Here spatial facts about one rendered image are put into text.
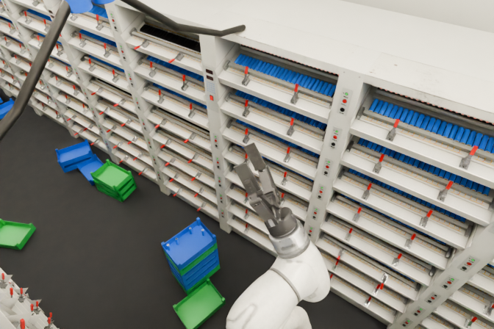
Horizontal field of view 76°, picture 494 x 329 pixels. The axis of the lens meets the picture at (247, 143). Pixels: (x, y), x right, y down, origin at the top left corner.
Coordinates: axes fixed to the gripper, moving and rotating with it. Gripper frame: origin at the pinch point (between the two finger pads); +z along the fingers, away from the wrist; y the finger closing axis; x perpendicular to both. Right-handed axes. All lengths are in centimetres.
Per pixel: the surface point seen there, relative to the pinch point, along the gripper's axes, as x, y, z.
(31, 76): 37, 2, 39
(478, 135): -67, -55, -43
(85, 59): 128, -165, 78
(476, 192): -61, -56, -66
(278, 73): -8, -86, 9
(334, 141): -19, -69, -28
